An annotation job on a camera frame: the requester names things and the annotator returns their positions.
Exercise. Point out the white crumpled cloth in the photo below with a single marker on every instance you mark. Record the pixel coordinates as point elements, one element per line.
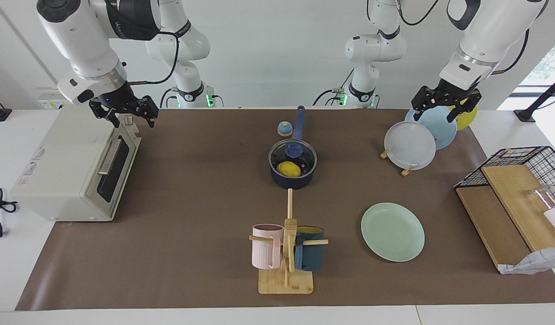
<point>534,262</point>

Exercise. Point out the pink mug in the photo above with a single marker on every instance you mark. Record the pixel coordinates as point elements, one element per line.
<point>263,250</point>

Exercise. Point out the brown table mat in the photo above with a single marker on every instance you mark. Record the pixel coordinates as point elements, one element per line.
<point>169,271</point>

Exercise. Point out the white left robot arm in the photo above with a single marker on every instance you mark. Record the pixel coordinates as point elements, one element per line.
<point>489,31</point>

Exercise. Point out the beige toaster oven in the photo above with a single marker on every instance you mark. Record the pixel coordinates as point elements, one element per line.
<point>65,171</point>

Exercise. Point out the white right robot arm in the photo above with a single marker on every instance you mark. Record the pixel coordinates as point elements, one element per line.
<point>74,31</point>

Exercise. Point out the yellow lemon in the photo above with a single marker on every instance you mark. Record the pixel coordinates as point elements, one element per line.
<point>289,169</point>

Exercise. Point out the green plate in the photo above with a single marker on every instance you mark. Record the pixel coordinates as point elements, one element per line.
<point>392,232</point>

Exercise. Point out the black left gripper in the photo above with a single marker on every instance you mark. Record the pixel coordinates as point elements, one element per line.
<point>453,95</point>

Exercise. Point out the clear glass cup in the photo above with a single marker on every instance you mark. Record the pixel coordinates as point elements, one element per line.
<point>539,196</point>

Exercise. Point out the white power strip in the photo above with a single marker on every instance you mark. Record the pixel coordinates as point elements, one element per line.
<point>49,94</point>

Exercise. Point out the wooden plate rack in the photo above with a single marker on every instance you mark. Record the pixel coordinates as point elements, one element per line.
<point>405,172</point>

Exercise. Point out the black camera stand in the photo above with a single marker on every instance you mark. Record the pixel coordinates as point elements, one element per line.
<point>525,115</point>

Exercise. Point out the light blue plate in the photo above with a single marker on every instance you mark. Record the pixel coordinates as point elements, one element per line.
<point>440,131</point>

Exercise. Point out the glass lid blue knob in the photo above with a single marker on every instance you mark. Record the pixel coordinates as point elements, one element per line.
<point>293,149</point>

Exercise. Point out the dark teal mug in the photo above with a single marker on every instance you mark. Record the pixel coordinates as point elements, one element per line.
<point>310,255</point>

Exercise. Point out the wooden shelf rack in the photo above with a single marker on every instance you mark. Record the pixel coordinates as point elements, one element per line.
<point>498,221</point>

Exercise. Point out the yellow plate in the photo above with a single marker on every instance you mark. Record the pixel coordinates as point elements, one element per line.
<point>467,121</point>

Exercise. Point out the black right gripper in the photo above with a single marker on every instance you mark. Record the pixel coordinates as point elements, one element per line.
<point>119,103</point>

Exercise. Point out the wooden mug tree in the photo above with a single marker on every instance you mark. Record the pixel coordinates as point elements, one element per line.
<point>286,282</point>

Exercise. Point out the grey plate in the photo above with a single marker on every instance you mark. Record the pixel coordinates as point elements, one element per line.
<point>410,146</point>

